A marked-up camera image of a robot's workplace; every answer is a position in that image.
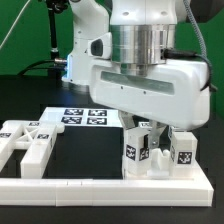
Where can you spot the black camera stand pole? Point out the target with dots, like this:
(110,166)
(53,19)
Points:
(54,7)

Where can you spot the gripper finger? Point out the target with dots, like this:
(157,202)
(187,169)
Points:
(156,129)
(126,120)

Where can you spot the white chair back frame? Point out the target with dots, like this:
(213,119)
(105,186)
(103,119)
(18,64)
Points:
(37,138)

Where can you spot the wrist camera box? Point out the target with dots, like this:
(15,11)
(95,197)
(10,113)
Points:
(100,46)

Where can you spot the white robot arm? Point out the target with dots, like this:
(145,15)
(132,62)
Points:
(139,72)

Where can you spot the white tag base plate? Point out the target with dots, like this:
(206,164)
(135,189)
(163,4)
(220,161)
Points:
(85,117)

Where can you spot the white chair seat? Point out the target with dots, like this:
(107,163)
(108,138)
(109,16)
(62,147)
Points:
(159,167)

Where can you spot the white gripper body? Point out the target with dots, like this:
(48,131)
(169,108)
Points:
(173,93)

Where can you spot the white U-shaped obstacle fence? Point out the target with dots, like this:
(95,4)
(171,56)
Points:
(90,192)

